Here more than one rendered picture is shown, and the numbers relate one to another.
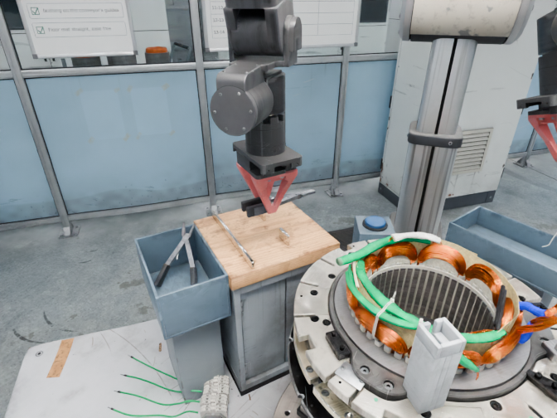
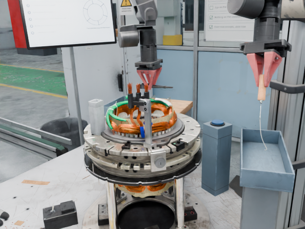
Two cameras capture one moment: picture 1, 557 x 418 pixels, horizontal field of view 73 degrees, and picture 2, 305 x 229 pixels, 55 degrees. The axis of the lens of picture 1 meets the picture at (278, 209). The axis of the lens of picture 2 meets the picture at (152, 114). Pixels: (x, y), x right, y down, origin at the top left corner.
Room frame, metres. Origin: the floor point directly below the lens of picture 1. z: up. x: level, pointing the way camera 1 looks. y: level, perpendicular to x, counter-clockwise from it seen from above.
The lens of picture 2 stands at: (-0.09, -0.80, 1.38)
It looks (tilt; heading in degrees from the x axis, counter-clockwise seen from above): 18 degrees down; 53
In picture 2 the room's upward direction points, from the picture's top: 2 degrees counter-clockwise
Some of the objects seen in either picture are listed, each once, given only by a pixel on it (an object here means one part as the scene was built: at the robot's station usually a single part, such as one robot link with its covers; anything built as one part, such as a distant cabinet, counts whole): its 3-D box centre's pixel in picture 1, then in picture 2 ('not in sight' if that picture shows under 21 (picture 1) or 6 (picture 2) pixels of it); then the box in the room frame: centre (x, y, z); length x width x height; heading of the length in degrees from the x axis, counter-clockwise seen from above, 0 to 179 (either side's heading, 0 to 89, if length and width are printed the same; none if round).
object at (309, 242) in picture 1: (263, 236); (159, 108); (0.57, 0.03, 1.05); 0.20 x 0.19 x 0.02; 118
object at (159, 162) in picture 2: not in sight; (159, 162); (0.27, -0.34, 1.07); 0.03 x 0.01 x 0.03; 157
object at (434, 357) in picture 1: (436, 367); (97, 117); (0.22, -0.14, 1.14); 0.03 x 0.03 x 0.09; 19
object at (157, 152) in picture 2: not in sight; (157, 159); (0.28, -0.32, 1.07); 0.04 x 0.02 x 0.05; 157
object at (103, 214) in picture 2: not in sight; (105, 205); (0.24, -0.11, 0.85); 0.06 x 0.04 x 0.05; 61
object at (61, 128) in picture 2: not in sight; (66, 144); (0.67, 1.44, 0.39); 0.39 x 0.39 x 0.35
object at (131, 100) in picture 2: not in sight; (139, 99); (0.27, -0.28, 1.21); 0.04 x 0.04 x 0.03; 19
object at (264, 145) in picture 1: (265, 136); (148, 55); (0.51, 0.02, 1.26); 0.10 x 0.07 x 0.07; 29
